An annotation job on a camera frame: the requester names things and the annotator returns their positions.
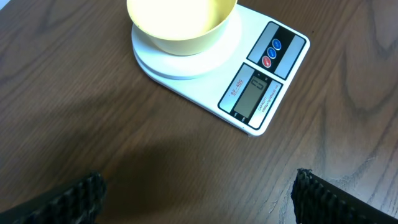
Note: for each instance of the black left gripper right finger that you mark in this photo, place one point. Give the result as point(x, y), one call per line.
point(317, 201)

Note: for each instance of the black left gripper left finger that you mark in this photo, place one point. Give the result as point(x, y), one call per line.
point(78, 201)

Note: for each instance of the white digital kitchen scale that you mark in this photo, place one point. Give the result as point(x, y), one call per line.
point(242, 78)

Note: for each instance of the yellow bowl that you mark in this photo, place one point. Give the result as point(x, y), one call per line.
point(181, 27)

